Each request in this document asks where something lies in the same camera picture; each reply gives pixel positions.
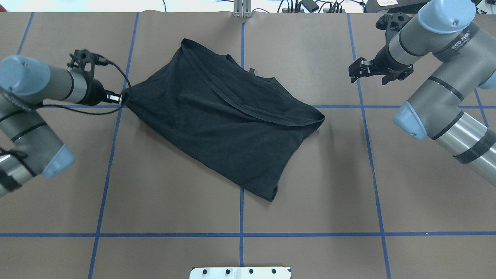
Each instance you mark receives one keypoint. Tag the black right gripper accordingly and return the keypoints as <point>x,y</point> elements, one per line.
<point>384,59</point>

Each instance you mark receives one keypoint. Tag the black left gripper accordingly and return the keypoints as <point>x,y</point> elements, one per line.
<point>94,92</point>

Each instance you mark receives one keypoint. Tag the black graphic t-shirt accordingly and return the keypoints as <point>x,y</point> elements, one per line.
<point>243,126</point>

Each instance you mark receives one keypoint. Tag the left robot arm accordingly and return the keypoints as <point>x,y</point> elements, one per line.
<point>25,84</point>

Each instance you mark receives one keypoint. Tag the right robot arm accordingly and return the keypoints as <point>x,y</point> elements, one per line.
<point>445,28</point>

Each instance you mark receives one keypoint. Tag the black printer device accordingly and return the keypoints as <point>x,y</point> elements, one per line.
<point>393,6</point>

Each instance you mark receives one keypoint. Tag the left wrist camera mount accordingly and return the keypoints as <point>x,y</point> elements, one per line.
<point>86,61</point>

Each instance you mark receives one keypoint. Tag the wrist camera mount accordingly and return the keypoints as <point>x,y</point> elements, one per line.
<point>86,61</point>
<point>392,24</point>

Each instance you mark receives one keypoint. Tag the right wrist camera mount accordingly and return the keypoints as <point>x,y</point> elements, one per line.
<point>392,24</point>

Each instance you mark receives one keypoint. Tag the aluminium frame post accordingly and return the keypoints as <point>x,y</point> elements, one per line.
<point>242,9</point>

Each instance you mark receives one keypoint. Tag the metal base plate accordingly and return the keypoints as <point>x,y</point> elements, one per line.
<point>268,272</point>

